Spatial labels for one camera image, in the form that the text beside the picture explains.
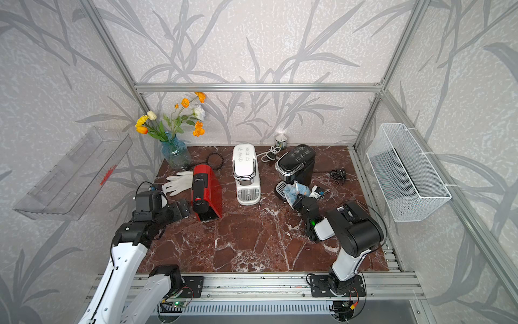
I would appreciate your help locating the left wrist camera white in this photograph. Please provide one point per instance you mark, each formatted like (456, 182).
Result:
(151, 200)

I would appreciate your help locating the orange yellow artificial flowers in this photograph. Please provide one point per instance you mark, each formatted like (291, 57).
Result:
(187, 112)

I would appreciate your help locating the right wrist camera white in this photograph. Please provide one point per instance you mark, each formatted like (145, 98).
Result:
(318, 192)

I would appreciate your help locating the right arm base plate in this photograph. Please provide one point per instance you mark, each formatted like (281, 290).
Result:
(329, 286)

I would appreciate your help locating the red coffee machine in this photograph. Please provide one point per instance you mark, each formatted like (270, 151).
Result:
(207, 197)

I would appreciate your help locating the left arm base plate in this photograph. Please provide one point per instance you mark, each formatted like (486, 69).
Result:
(191, 289)

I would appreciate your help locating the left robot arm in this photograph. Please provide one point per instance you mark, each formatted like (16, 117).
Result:
(129, 247)

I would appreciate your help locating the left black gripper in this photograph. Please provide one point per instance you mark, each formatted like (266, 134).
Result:
(178, 213)

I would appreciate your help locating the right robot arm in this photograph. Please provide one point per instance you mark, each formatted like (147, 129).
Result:
(358, 235)

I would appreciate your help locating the clear plastic wall shelf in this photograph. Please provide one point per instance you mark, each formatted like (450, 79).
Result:
(67, 191)

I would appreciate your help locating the blue glass vase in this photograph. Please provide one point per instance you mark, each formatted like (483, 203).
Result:
(176, 153)

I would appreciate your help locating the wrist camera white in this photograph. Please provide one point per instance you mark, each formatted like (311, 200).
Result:
(318, 192)
(151, 200)

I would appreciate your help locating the white wire mesh basket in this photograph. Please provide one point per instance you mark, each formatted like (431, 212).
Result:
(411, 186)

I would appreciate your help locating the black coffee machine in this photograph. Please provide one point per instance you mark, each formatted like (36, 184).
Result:
(296, 165)

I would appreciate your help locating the tin can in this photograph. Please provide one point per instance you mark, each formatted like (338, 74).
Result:
(281, 141)

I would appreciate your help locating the blue pink patterned cloth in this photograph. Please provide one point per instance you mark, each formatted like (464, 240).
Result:
(292, 191)

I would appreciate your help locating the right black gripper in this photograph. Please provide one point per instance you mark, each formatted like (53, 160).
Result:
(299, 203)

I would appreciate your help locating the white glove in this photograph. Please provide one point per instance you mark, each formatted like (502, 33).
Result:
(178, 183)

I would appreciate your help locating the aluminium front rail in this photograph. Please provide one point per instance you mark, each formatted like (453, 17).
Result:
(292, 286)

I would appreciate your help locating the white coffee machine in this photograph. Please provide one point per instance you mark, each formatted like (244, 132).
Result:
(246, 174)

